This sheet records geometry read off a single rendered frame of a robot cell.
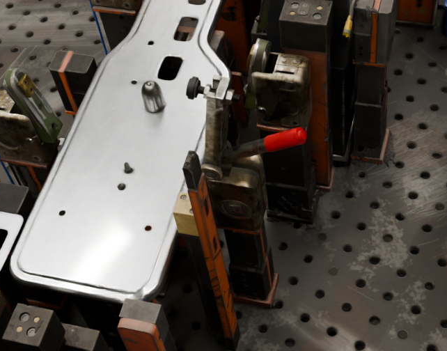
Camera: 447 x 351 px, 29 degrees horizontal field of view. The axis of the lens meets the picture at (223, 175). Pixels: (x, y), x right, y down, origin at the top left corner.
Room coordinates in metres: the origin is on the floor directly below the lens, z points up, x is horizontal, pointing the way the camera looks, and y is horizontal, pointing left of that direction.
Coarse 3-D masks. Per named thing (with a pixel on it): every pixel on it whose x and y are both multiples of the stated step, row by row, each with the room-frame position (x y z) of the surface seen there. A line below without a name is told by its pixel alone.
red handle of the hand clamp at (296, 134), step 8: (296, 128) 0.67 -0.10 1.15; (272, 136) 0.68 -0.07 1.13; (280, 136) 0.68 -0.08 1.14; (288, 136) 0.67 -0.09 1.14; (296, 136) 0.66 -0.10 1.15; (304, 136) 0.66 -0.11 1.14; (248, 144) 0.70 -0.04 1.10; (256, 144) 0.69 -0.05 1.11; (264, 144) 0.68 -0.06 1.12; (272, 144) 0.67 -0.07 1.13; (280, 144) 0.67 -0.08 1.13; (288, 144) 0.66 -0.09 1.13; (296, 144) 0.66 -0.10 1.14; (224, 152) 0.71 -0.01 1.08; (232, 152) 0.70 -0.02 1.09; (240, 152) 0.70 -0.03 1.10; (248, 152) 0.69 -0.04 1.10; (256, 152) 0.69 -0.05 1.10; (264, 152) 0.68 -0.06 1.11; (224, 160) 0.70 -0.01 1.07; (232, 160) 0.70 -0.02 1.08
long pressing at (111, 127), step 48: (144, 0) 1.13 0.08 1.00; (144, 48) 1.01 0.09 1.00; (192, 48) 0.99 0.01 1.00; (96, 96) 0.93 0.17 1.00; (96, 144) 0.83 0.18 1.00; (144, 144) 0.82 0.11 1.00; (192, 144) 0.80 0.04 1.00; (48, 192) 0.76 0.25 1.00; (96, 192) 0.75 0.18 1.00; (144, 192) 0.73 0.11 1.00; (48, 240) 0.68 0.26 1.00; (96, 240) 0.67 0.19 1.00; (144, 240) 0.65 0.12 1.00; (48, 288) 0.61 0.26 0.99; (96, 288) 0.59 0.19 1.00; (144, 288) 0.58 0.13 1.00
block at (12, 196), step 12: (0, 192) 0.80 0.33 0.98; (12, 192) 0.79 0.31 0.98; (24, 192) 0.79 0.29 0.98; (0, 204) 0.77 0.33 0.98; (12, 204) 0.77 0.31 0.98; (24, 204) 0.77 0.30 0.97; (24, 216) 0.76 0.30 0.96; (0, 240) 0.76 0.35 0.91; (12, 276) 0.77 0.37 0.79; (24, 288) 0.76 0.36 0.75; (36, 288) 0.75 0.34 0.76; (36, 300) 0.76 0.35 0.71; (48, 300) 0.75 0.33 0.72; (60, 300) 0.75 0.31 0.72; (72, 300) 0.75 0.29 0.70; (60, 312) 0.73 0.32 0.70
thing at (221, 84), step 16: (192, 80) 0.72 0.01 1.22; (224, 80) 0.72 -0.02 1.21; (192, 96) 0.71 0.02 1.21; (208, 96) 0.70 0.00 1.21; (224, 96) 0.69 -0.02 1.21; (240, 96) 0.70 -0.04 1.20; (208, 112) 0.70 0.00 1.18; (224, 112) 0.70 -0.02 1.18; (208, 128) 0.70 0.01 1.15; (224, 128) 0.71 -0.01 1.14; (208, 144) 0.70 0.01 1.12; (224, 144) 0.71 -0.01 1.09; (208, 160) 0.70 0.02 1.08
